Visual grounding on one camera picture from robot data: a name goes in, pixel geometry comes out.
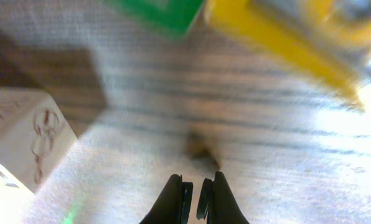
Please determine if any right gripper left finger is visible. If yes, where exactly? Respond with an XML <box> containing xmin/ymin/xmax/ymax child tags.
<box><xmin>140</xmin><ymin>174</ymin><xmax>193</xmax><ymax>224</ymax></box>

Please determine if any yellow S block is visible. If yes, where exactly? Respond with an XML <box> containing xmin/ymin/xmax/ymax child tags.
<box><xmin>204</xmin><ymin>0</ymin><xmax>371</xmax><ymax>112</ymax></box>

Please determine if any green R block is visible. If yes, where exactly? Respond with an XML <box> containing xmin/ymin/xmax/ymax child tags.
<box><xmin>105</xmin><ymin>0</ymin><xmax>205</xmax><ymax>39</ymax></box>

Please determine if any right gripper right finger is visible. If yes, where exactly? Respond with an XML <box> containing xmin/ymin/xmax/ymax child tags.
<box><xmin>196</xmin><ymin>171</ymin><xmax>249</xmax><ymax>224</ymax></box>

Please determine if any green N block right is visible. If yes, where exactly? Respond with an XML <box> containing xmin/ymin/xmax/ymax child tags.
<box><xmin>0</xmin><ymin>88</ymin><xmax>77</xmax><ymax>192</ymax></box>

